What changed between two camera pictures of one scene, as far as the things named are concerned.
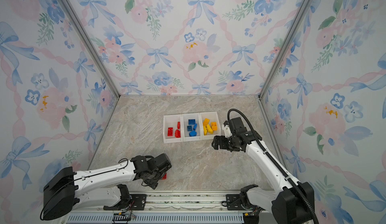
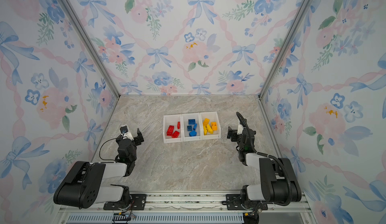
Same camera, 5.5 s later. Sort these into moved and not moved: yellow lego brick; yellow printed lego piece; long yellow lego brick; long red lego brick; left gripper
Moved: long red lego brick; left gripper
Not moved: yellow lego brick; long yellow lego brick; yellow printed lego piece
